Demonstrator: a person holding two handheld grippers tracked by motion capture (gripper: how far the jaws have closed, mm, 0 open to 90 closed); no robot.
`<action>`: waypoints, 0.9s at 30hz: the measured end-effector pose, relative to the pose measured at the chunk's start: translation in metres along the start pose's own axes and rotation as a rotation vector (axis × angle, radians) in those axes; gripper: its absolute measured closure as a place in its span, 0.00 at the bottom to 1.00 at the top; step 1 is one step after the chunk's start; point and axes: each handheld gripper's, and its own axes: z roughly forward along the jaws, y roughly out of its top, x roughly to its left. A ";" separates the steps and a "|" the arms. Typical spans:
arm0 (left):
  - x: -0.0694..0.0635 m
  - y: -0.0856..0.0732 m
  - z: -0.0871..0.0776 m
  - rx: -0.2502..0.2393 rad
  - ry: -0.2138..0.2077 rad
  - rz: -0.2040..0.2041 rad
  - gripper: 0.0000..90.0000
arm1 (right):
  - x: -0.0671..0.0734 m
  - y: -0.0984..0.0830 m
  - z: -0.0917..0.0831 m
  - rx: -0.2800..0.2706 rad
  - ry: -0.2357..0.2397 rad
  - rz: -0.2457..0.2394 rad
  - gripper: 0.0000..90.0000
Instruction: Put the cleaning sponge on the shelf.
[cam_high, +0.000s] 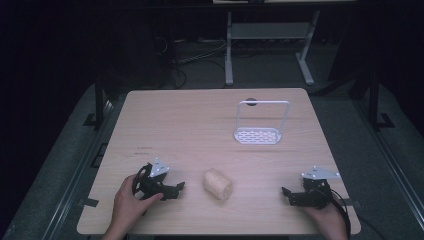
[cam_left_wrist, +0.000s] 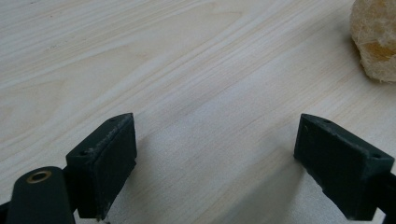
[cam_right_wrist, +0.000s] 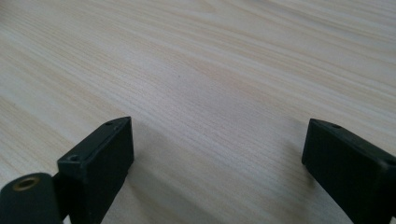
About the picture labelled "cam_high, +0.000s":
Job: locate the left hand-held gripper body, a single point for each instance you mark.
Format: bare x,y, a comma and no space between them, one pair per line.
150,181

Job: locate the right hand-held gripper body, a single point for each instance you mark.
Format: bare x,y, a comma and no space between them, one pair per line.
315,191

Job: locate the beige loofah sponge roll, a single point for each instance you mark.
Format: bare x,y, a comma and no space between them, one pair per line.
217,184

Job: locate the person's left hand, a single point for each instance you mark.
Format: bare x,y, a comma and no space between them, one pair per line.
131,203

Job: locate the person's right hand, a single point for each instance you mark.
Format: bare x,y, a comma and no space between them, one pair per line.
328,221

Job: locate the grey tape strip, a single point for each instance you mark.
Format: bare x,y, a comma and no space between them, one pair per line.
88,202
352,202

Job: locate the black table grommet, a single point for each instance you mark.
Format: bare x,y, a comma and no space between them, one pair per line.
251,101

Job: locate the black metal post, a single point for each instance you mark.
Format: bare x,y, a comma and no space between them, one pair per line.
99,100
374,100

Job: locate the white metal desk frame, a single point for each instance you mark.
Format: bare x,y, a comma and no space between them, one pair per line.
266,31

